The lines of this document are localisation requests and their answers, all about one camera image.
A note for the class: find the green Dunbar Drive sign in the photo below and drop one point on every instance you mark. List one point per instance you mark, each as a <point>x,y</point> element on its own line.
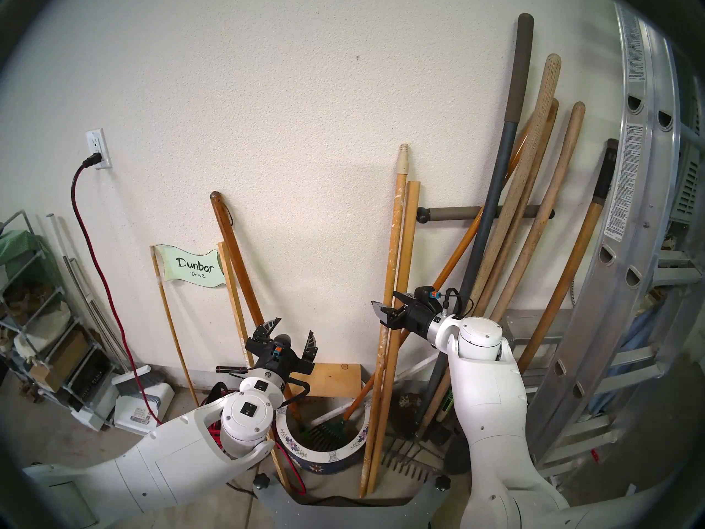
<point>193,266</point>

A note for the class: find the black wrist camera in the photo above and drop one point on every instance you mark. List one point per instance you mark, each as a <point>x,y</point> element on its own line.
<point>424,292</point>
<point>280,346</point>

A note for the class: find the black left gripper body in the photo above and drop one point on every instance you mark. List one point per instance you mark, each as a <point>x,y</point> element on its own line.
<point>298,366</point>

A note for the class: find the grey vented appliance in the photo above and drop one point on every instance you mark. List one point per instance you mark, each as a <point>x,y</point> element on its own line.
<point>688,186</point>

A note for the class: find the black star knob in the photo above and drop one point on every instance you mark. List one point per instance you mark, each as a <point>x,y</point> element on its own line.
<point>261,481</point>
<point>442,482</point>

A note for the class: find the aluminium extension ladder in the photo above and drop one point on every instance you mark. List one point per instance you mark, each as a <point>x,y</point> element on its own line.
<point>650,147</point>

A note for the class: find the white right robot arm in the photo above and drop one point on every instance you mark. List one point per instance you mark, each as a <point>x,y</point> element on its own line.
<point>490,401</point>

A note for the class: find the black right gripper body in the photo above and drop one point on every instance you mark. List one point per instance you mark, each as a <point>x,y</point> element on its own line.
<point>421,321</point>

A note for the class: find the white plastic pipe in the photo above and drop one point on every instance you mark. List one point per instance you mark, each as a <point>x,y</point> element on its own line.
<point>418,365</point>

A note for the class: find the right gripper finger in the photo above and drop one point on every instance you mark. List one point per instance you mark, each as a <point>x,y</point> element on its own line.
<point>406,300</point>
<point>383,316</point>

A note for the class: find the white wall outlet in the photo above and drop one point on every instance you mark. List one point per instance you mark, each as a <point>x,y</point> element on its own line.
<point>96,142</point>

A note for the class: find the blue cloth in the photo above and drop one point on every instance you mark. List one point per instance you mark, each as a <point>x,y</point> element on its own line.
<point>644,335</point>

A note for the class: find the thin wooden stake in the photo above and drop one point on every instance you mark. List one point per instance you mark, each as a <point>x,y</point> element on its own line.
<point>173,324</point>

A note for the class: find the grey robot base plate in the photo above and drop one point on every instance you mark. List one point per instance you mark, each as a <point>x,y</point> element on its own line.
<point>352,514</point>

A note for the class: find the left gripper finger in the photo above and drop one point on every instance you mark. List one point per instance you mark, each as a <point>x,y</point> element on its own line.
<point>267,330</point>
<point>309,347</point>

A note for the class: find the paint-speckled pole with threaded tip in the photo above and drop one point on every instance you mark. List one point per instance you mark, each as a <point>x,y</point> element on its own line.
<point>394,247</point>

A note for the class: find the white pipes bundle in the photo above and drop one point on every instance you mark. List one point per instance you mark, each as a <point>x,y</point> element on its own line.
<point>82,280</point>

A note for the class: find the plain thick wooden dowel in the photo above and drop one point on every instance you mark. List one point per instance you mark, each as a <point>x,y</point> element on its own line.
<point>406,247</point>

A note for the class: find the green checked cloth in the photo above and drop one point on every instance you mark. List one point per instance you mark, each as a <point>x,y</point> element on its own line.
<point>22,252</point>

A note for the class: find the metal rake head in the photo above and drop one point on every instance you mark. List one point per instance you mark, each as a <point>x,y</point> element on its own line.
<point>407,459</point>

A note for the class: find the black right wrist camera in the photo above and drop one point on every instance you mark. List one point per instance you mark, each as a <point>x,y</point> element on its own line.
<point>424,292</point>

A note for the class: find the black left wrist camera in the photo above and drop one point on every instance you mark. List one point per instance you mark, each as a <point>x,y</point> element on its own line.
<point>280,346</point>

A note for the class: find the plywood board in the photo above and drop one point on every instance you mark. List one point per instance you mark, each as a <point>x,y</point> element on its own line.
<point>336,379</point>

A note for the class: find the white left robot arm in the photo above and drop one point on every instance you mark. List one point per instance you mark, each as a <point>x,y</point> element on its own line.
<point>182,462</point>

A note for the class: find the white dustpan with brush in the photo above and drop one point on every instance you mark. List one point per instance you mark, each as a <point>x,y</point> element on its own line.
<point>137,406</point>

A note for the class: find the white flowered ceramic pot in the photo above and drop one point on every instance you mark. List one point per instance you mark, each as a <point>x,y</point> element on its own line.
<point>325,462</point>

